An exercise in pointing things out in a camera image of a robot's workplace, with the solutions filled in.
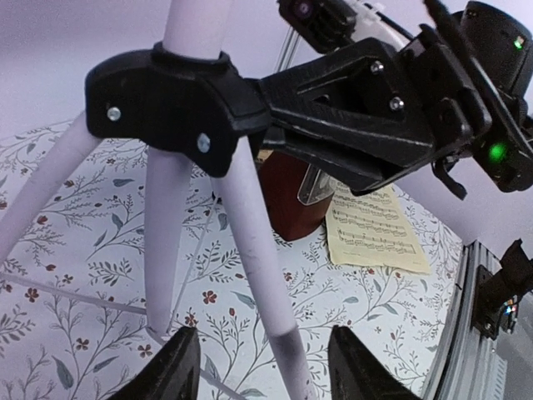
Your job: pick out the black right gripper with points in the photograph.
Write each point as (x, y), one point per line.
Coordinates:
(354, 113)

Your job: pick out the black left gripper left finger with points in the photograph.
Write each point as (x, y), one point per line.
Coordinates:
(173, 374)

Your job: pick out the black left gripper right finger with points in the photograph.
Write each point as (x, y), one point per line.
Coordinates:
(355, 373)

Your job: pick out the clear plastic metronome cover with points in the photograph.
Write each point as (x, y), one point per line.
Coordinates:
(316, 186)

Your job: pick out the dark red wooden metronome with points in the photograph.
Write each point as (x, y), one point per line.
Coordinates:
(280, 177)

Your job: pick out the yellow sheet music page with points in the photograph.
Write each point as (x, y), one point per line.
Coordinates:
(372, 231)

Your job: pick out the white tripod music stand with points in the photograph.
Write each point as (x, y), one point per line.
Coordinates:
(187, 102)

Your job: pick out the floral table cloth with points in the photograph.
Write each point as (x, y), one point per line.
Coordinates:
(72, 294)

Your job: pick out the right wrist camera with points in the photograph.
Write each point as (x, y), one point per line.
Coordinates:
(326, 25)

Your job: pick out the aluminium front rail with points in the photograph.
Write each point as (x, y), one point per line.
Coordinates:
(469, 366)

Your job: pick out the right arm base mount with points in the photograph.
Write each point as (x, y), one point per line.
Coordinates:
(498, 295)

